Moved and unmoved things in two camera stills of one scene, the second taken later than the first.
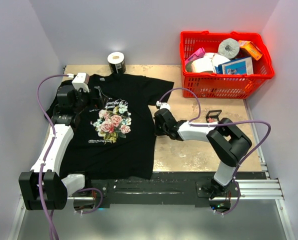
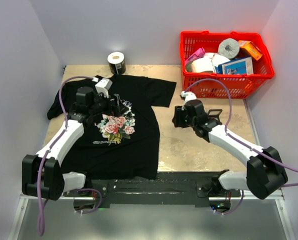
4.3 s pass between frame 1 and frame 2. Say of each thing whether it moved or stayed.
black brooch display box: stayed
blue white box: stayed
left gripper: moved
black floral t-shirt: stayed
